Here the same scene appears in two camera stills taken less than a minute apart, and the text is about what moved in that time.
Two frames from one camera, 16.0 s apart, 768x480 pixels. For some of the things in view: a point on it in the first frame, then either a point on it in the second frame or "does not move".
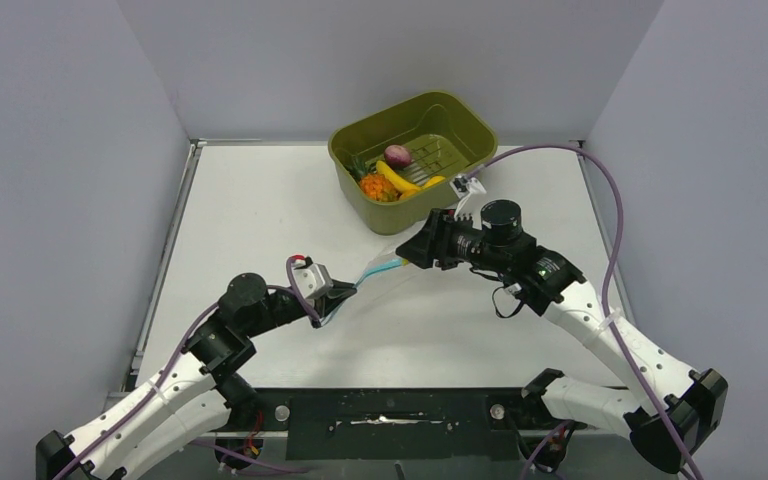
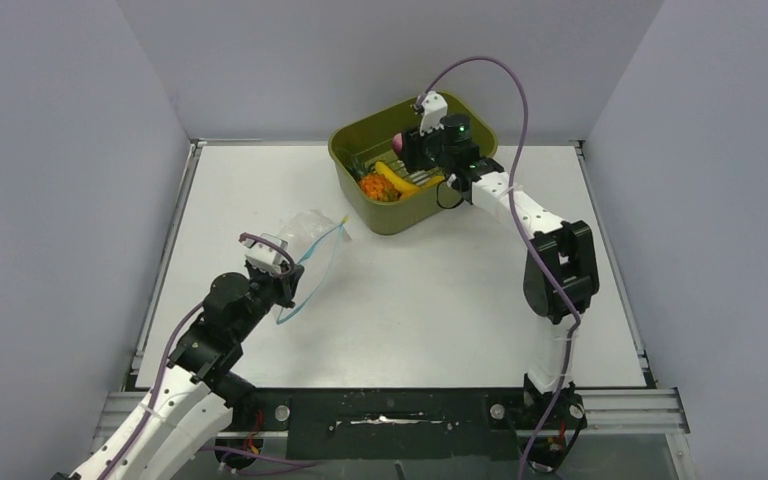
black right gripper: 445,225 -> 412,151
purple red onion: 397,156 -> 397,142
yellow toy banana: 405,189 does not move
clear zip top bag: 386,260 -> 313,238
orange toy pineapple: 373,185 does not move
